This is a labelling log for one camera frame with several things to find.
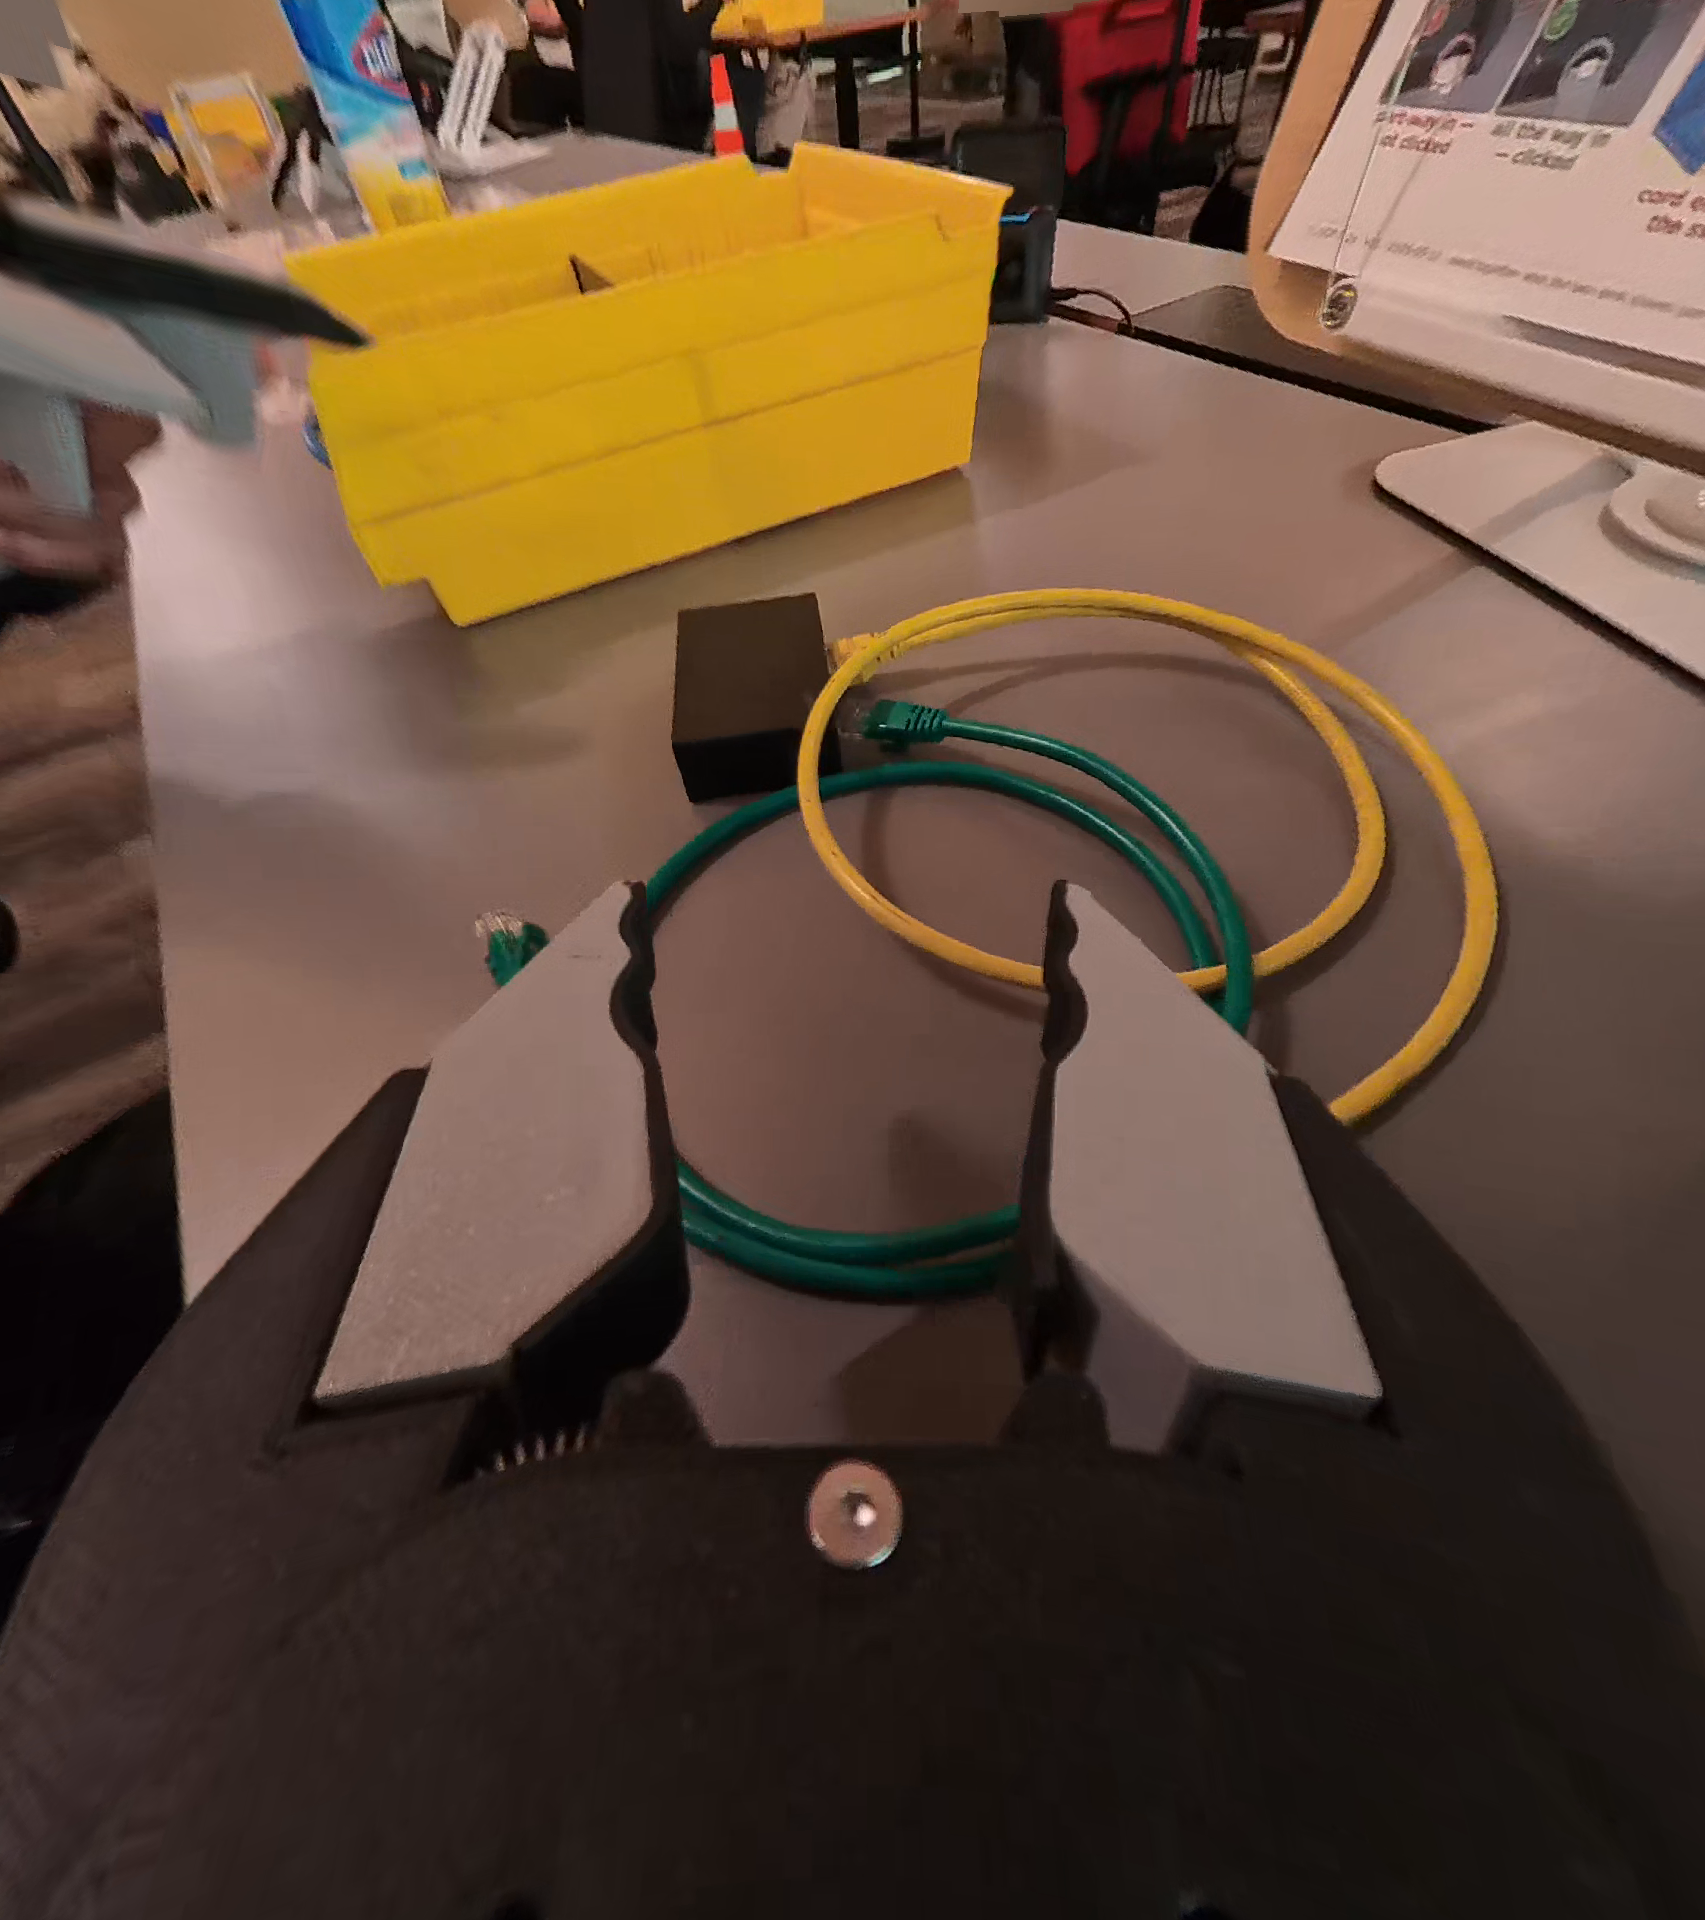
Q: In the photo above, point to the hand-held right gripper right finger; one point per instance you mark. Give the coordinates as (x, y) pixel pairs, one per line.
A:
(1198, 1200)

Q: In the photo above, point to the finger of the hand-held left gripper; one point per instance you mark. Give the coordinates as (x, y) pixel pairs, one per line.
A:
(72, 331)

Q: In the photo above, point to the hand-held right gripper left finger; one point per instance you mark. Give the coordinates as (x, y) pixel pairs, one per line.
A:
(507, 1184)

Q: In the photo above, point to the black network switch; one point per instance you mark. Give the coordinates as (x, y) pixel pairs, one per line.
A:
(746, 690)

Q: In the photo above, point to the person's left hand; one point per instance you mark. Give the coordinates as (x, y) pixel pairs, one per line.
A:
(56, 542)

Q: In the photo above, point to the blue wipes pack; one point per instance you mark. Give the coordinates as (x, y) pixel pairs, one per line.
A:
(372, 105)

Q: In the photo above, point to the person's dark clothing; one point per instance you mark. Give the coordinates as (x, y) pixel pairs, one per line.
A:
(13, 1424)

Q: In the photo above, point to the yellow plastic bin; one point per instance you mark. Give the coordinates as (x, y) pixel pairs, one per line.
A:
(642, 451)

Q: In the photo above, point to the orange traffic cone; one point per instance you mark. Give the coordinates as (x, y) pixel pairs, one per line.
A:
(726, 113)

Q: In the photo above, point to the white display stand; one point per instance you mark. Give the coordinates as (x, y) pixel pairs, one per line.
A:
(1512, 510)

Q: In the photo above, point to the small black device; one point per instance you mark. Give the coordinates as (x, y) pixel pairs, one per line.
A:
(1017, 270)

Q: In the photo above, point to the red storage bin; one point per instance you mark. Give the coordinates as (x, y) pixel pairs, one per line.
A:
(1124, 61)

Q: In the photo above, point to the instruction sheet on stand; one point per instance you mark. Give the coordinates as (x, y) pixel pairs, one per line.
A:
(1302, 121)

